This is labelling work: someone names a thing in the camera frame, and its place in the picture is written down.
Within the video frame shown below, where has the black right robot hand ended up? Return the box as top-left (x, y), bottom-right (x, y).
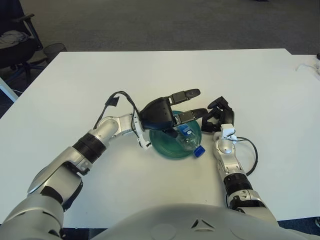
top-left (201, 96), bottom-right (236, 133)

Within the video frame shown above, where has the green round plate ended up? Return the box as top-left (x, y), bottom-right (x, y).
top-left (149, 110), bottom-right (203, 160)

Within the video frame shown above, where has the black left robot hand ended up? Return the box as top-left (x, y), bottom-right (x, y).
top-left (137, 87), bottom-right (209, 138)

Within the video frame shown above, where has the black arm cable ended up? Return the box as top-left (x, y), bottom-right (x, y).
top-left (92, 91), bottom-right (140, 131)
top-left (234, 136), bottom-right (258, 177)

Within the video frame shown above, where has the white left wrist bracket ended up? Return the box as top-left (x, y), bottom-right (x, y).
top-left (131, 115), bottom-right (152, 150)

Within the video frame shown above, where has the grey robot torso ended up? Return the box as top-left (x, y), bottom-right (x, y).
top-left (92, 203), bottom-right (320, 240)

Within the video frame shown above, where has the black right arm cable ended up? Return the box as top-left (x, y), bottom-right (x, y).
top-left (234, 136), bottom-right (258, 177)

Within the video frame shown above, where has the clear bottle with blue cap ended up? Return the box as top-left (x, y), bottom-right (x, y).
top-left (172, 123), bottom-right (206, 159)

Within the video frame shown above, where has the grey cloth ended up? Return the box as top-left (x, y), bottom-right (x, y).
top-left (0, 31), bottom-right (31, 50)

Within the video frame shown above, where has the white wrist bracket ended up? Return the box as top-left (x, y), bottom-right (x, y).
top-left (131, 115), bottom-right (152, 150)
top-left (220, 123), bottom-right (237, 140)

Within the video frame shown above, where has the white desk panel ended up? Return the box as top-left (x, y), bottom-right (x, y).
top-left (0, 76), bottom-right (19, 103)

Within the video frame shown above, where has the black mesh waste bin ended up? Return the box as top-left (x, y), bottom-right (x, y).
top-left (42, 43), bottom-right (68, 61)

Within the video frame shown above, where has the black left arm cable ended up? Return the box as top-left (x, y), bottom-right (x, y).
top-left (92, 91), bottom-right (140, 131)

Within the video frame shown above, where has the thin white cable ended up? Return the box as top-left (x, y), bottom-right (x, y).
top-left (295, 62), bottom-right (318, 73)

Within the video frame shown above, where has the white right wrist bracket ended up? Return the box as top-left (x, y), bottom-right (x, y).
top-left (220, 123), bottom-right (237, 140)

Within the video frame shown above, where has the black office chair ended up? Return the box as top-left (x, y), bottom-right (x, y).
top-left (0, 0), bottom-right (45, 85)

